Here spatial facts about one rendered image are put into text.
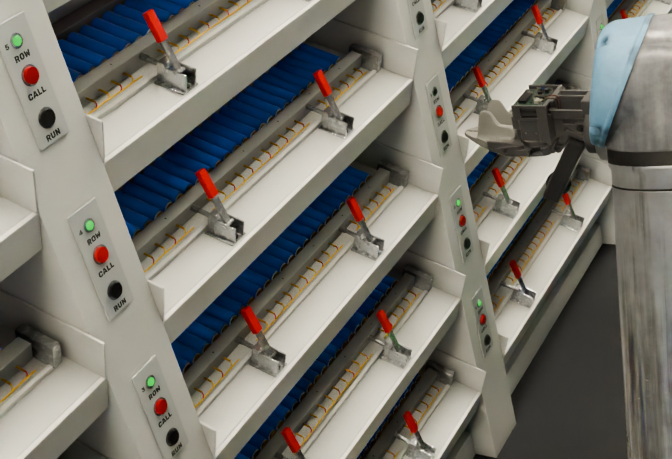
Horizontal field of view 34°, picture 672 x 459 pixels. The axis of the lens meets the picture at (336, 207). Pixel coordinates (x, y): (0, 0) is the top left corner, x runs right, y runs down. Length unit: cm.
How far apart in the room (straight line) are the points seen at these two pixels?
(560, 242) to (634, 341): 120
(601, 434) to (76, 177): 121
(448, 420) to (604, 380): 40
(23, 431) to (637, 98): 65
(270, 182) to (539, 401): 90
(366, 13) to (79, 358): 71
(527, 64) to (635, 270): 107
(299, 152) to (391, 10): 27
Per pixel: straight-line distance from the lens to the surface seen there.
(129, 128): 117
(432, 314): 177
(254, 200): 137
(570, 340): 226
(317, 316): 148
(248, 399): 138
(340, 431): 159
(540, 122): 159
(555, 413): 209
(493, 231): 195
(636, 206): 103
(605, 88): 101
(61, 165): 108
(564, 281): 234
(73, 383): 116
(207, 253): 129
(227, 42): 132
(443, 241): 176
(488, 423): 197
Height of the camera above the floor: 135
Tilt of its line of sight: 28 degrees down
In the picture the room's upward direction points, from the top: 15 degrees counter-clockwise
